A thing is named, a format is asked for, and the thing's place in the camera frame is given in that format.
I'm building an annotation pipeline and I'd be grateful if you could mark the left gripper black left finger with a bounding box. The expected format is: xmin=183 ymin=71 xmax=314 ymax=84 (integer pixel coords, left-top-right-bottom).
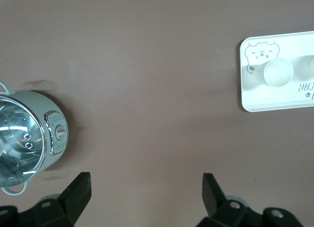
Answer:
xmin=34 ymin=172 xmax=92 ymax=227

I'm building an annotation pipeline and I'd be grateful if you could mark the white bear print tray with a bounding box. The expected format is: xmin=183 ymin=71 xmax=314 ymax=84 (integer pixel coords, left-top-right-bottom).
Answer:
xmin=239 ymin=30 xmax=314 ymax=112

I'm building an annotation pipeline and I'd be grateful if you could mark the grey-green electric cooking pot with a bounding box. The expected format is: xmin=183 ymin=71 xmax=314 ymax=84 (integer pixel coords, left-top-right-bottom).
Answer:
xmin=0 ymin=81 xmax=68 ymax=196

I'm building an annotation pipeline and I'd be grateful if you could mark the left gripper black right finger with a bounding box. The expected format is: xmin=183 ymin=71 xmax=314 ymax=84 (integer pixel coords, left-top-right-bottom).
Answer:
xmin=197 ymin=173 xmax=266 ymax=227

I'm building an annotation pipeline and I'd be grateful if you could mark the white IKEA cup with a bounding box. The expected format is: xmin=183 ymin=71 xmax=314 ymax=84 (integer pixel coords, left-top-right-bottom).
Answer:
xmin=252 ymin=58 xmax=294 ymax=87

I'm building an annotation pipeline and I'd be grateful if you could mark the glass pot lid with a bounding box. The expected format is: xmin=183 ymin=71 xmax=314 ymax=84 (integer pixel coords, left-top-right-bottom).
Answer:
xmin=0 ymin=96 xmax=47 ymax=187

